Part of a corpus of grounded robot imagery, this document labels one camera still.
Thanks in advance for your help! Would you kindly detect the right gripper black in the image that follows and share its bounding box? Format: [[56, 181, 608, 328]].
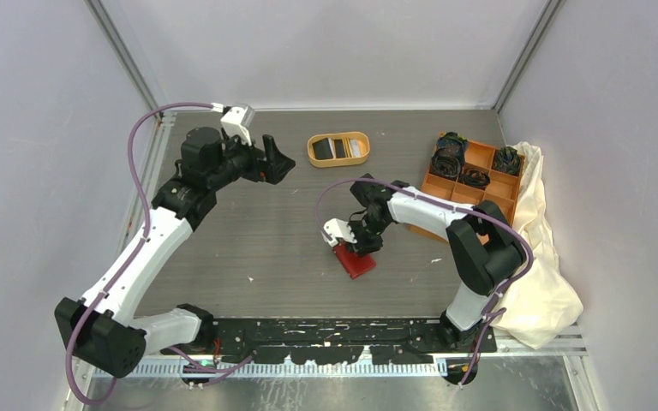
[[340, 212, 391, 257]]

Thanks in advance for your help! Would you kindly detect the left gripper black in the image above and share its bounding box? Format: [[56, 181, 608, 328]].
[[206, 128, 294, 191]]

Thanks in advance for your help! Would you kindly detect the red card holder wallet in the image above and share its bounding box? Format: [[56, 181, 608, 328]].
[[332, 242, 376, 280]]

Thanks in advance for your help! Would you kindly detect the black credit card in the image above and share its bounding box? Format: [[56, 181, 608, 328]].
[[312, 139, 334, 161]]

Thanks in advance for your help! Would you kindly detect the orange oval card tray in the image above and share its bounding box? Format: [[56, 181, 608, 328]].
[[307, 131, 371, 169]]

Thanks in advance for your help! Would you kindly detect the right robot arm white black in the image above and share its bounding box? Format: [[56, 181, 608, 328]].
[[325, 174, 532, 352]]

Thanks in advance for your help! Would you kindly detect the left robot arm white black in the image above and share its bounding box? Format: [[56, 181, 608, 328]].
[[55, 127, 296, 378]]

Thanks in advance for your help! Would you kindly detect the rolled black belt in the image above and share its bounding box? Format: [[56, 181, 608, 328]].
[[430, 147, 465, 181]]

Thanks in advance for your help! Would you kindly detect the orange compartment organizer tray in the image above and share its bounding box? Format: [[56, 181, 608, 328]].
[[420, 140, 525, 223]]

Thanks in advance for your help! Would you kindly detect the rolled dark patterned belt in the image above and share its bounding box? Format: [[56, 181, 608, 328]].
[[436, 132, 470, 153]]

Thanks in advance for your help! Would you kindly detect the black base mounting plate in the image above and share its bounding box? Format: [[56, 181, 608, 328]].
[[179, 318, 480, 366]]

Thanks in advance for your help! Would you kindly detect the rolled green dark belt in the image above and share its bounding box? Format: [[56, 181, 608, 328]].
[[492, 146, 523, 176]]

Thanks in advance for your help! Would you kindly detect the cream cloth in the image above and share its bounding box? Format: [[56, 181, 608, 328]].
[[492, 141, 583, 349]]

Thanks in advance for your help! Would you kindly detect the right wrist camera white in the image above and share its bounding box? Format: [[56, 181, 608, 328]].
[[321, 218, 356, 247]]

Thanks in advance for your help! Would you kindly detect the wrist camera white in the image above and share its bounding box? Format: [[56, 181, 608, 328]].
[[211, 103, 254, 146], [321, 218, 356, 247]]

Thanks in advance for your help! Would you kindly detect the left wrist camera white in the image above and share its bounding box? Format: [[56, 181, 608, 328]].
[[211, 103, 254, 146]]

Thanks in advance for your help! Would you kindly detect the coiled black strap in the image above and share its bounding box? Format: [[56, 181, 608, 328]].
[[458, 169, 491, 191]]

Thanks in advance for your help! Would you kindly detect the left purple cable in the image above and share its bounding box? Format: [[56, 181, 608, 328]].
[[65, 102, 257, 406]]

